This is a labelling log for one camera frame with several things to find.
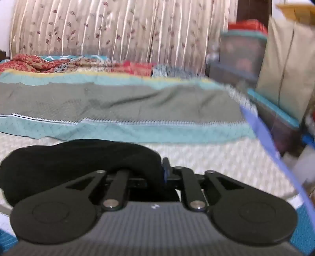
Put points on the multicoloured patchwork cloth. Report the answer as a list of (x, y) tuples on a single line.
[(110, 66)]

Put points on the white quilted bedspread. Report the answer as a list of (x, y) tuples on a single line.
[(221, 160)]

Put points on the light wooden furniture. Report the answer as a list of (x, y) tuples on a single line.
[(297, 11)]

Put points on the black pants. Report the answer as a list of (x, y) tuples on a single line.
[(73, 157)]

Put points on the grey-green blanket with teal border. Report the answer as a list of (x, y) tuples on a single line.
[(123, 101)]

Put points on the red cloth bundle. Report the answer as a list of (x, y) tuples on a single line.
[(246, 25)]

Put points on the red patterned cloth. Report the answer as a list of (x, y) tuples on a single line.
[(29, 62)]

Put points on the beige floral curtain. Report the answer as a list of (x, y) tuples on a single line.
[(123, 29)]

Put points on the clear storage box teal lid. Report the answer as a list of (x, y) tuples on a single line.
[(242, 54)]

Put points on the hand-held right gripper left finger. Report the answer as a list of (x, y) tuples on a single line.
[(120, 183)]

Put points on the blue white patterned cloth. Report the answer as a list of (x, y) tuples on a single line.
[(172, 71)]

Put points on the beige cushion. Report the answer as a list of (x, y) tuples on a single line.
[(285, 69)]

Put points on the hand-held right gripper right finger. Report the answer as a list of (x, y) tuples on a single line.
[(166, 172)]

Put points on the dark storage box blue lid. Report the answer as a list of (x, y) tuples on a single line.
[(275, 120)]

